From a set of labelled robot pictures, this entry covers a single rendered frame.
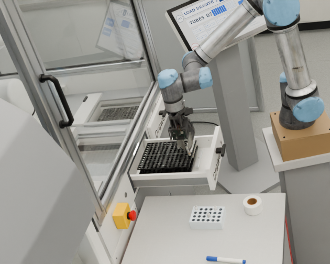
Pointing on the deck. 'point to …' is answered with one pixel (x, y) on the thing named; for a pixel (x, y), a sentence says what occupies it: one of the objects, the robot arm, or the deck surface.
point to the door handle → (59, 98)
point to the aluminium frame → (47, 119)
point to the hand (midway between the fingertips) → (187, 146)
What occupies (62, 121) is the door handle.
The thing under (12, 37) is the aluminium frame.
